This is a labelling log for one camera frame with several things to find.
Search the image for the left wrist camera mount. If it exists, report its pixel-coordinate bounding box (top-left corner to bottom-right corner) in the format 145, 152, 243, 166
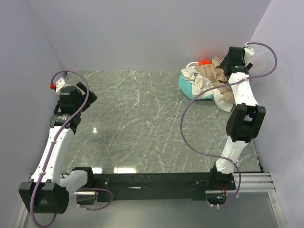
50, 77, 70, 94

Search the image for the orange shirt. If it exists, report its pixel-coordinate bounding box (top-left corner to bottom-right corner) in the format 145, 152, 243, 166
199, 59, 212, 66

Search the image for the white shirt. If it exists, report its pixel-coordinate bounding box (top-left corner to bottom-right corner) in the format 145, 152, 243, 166
181, 67, 233, 113

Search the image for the beige polo shirt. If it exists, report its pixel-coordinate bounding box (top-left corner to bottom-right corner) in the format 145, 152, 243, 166
195, 57, 235, 104

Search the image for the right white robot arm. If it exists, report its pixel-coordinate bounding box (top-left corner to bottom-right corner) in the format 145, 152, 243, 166
208, 47, 266, 190

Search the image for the teal shirt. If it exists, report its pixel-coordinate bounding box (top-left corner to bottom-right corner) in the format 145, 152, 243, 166
178, 74, 213, 100

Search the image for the white laundry basket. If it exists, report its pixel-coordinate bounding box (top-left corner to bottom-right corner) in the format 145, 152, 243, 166
186, 61, 200, 68

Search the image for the aluminium rail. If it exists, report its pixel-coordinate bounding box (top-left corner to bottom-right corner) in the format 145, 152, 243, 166
205, 172, 276, 193

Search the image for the black base beam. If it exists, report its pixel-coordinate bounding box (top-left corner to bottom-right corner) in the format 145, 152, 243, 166
91, 172, 236, 200

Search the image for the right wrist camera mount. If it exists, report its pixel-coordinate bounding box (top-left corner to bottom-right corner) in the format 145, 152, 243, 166
243, 42, 256, 64

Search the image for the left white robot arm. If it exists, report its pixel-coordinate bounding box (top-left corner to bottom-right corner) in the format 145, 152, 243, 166
19, 82, 97, 214

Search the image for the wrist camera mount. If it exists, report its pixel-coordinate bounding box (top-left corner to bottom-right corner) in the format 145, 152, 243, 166
243, 42, 256, 64
50, 77, 70, 94

